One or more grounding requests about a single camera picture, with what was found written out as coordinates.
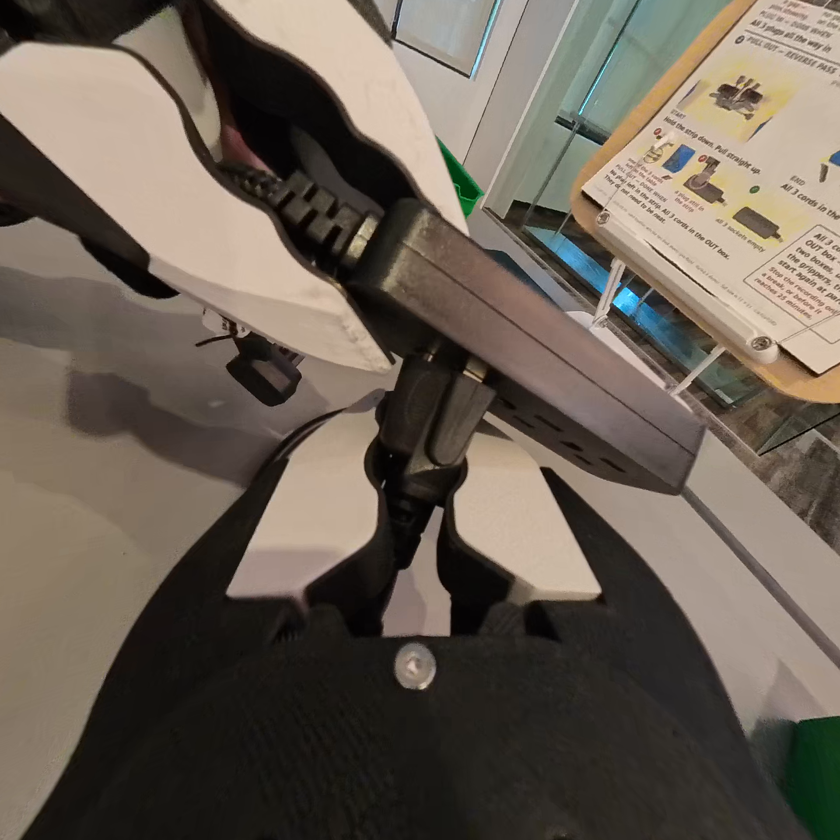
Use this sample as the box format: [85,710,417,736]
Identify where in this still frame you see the clear stand with white base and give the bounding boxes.
[564,259,731,413]

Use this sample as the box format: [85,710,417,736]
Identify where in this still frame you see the instruction sheet on wooden board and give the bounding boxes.
[570,0,840,404]

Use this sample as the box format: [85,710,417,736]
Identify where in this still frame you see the printed instruction sheet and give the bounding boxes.
[581,0,840,378]

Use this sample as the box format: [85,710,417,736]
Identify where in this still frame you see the white sheet clip bar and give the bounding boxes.
[594,210,782,366]

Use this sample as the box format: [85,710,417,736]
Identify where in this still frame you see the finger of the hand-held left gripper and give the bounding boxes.
[197,0,470,237]
[0,23,395,376]

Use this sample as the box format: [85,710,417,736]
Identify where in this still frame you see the black power plug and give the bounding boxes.
[377,354,497,508]

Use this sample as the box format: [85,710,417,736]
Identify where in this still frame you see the black power cable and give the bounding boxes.
[252,406,431,572]

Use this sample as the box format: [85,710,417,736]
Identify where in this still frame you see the green plastic bin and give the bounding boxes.
[435,136,485,219]
[784,718,840,840]

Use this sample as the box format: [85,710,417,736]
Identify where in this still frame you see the black flat strip plug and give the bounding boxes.
[226,354,304,406]

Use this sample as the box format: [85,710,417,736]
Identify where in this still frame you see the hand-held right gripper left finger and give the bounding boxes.
[226,387,396,635]

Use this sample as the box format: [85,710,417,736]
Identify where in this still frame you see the black braided strip cord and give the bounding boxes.
[213,157,284,206]

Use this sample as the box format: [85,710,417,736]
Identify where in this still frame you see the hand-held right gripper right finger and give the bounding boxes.
[433,420,605,635]

